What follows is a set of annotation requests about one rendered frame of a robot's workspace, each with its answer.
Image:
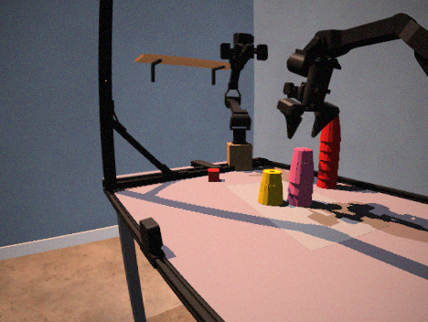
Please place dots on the small red cube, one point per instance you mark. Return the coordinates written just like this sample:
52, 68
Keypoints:
213, 174

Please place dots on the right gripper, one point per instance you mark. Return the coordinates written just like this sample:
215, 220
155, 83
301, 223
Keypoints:
313, 96

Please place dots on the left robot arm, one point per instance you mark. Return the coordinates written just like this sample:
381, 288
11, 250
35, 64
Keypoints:
239, 117

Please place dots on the pink cup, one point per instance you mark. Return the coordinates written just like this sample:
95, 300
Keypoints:
299, 201
300, 189
302, 167

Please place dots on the red cup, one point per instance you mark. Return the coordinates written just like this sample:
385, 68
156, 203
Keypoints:
329, 156
328, 165
326, 174
331, 133
324, 183
330, 146

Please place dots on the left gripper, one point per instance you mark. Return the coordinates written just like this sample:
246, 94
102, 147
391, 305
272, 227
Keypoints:
242, 53

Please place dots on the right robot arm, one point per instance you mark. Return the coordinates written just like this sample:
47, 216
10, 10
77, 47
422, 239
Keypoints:
333, 43

